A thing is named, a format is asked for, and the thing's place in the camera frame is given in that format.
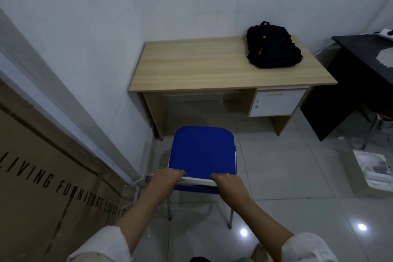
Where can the light wooden desk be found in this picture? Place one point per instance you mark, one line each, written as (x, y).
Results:
(215, 62)

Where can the white open box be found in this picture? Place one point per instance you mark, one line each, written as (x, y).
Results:
(368, 172)

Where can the white and blue object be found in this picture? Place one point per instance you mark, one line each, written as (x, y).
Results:
(387, 33)

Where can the black backpack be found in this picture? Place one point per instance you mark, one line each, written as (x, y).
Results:
(270, 47)

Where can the person's white right sleeve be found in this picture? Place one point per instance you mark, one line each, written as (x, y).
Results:
(307, 249)

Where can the red stool with chrome legs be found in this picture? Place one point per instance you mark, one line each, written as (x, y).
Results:
(382, 120)

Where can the person's right hand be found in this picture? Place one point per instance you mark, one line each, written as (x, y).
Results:
(230, 185)

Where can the white desk drawer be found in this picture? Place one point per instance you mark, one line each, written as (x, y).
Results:
(276, 102)

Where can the person's white left sleeve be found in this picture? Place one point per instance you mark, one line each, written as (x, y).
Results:
(101, 246)

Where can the large brown cardboard box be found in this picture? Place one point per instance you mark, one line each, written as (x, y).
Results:
(36, 185)

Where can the person's right fingers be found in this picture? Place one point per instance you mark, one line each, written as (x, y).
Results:
(219, 177)

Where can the white wall pipe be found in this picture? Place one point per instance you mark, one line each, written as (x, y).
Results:
(146, 166)

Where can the person's right forearm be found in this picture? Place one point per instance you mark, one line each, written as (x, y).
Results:
(261, 218)

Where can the person's foot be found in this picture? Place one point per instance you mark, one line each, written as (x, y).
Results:
(261, 254)

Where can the black desk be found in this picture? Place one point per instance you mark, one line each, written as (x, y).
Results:
(353, 65)

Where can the person's left forearm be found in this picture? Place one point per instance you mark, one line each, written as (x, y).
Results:
(141, 209)

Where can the white paper sheet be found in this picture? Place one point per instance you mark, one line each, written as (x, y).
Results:
(385, 57)

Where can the person's white sleeve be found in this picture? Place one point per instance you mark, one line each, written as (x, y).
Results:
(101, 246)
(307, 249)

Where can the person's left fingers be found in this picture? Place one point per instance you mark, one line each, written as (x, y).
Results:
(177, 173)

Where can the person's left hand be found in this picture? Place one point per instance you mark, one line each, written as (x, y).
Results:
(164, 180)

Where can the blue padded metal chair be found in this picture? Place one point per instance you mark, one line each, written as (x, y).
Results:
(201, 151)

